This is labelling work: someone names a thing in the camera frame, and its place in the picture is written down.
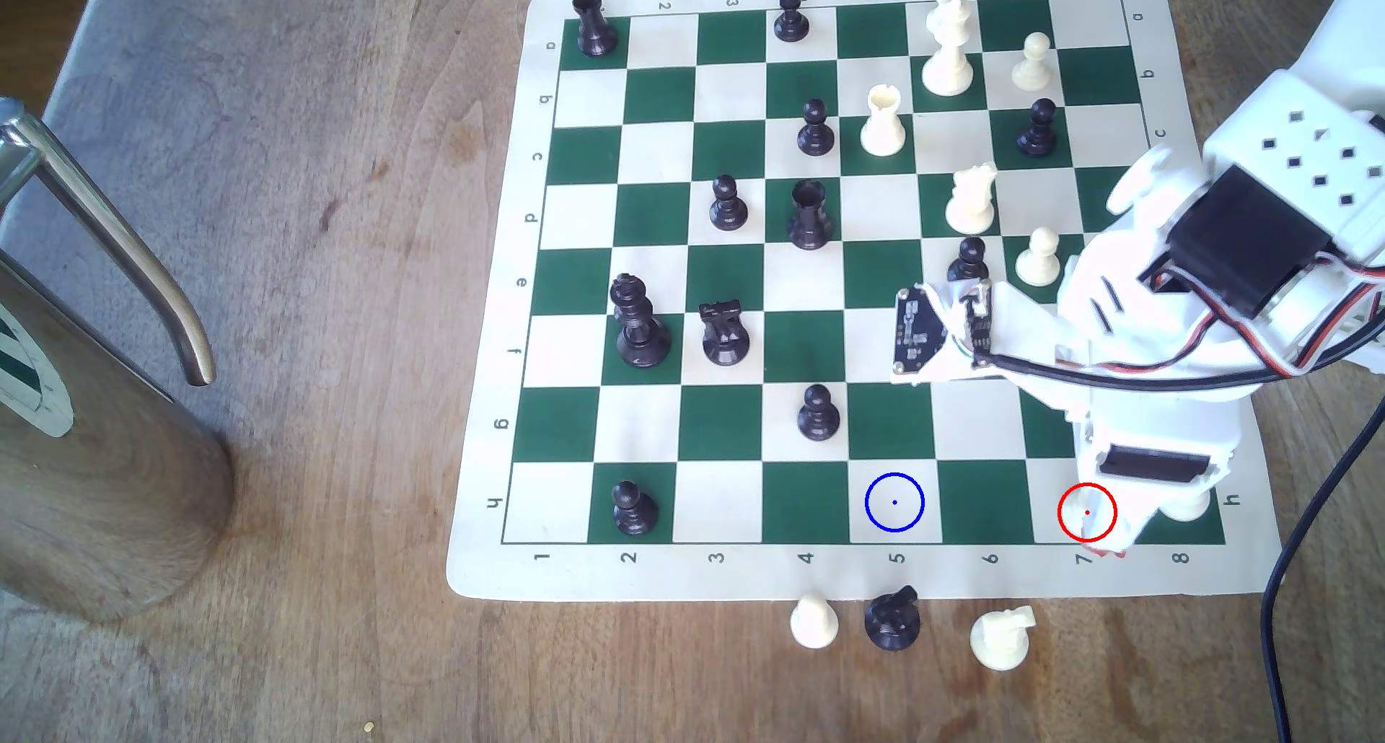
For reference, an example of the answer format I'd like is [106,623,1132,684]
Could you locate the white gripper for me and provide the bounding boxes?
[933,237,1244,559]

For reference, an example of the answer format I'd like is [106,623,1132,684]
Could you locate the white chess rook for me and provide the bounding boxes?
[1163,483,1216,524]
[859,83,908,159]

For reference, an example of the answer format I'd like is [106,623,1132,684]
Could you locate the white chess knight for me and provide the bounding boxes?
[969,604,1038,673]
[944,163,999,237]

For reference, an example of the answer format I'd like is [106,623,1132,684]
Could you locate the black chess knight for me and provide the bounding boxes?
[863,585,923,654]
[698,298,752,368]

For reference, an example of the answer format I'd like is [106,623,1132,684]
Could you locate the green and white chess mat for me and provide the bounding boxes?
[446,0,1287,604]

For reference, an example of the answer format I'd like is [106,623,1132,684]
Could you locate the black chess rook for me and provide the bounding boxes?
[573,0,619,57]
[786,178,835,252]

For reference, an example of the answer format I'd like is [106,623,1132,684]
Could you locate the white chess king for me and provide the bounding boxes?
[920,0,976,98]

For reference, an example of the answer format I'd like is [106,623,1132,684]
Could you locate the black chess king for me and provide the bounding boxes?
[609,272,672,370]

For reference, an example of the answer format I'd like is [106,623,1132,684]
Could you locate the stainless steel kettle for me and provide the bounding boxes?
[0,98,236,625]

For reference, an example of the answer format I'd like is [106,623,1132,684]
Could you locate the black cable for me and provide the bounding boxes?
[1260,395,1385,743]

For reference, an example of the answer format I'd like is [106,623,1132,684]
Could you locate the red black servo wires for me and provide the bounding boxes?
[979,254,1385,390]

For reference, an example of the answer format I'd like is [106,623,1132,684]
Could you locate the gripper camera circuit board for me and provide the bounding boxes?
[892,282,995,383]

